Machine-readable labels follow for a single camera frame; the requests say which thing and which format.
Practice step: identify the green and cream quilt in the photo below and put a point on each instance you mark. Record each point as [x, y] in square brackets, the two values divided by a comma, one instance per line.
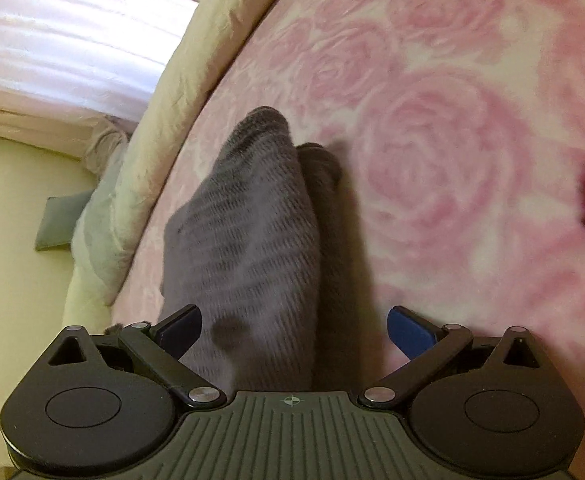
[187, 85]

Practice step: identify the grey pillow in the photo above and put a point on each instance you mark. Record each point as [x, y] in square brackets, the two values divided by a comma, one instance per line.
[57, 222]

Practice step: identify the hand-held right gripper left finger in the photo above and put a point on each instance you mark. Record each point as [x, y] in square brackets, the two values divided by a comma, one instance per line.
[180, 330]

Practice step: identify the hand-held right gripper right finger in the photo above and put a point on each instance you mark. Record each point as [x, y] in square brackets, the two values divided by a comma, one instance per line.
[410, 332]

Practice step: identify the pink rose print blanket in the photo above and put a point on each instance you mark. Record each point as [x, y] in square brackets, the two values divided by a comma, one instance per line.
[447, 160]

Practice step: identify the sheer white curtain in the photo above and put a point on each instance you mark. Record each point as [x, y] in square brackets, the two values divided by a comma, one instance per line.
[72, 35]

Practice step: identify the purple and cream knit cardigan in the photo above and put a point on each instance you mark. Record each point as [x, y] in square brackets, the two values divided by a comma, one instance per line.
[252, 240]

